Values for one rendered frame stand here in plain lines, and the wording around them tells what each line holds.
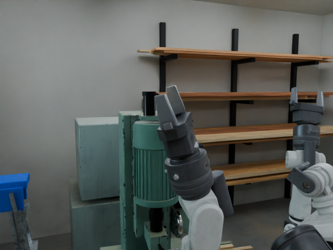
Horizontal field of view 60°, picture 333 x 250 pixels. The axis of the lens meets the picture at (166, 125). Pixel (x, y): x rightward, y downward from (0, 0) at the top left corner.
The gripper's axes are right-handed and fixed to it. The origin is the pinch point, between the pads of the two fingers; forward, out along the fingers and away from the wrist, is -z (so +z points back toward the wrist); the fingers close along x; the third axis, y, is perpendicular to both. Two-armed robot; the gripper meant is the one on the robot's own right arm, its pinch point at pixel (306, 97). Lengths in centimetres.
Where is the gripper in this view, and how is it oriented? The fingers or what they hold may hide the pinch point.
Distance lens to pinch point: 117.7
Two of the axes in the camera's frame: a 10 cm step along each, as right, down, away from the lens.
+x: -9.8, -1.3, -1.8
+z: -1.0, 9.8, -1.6
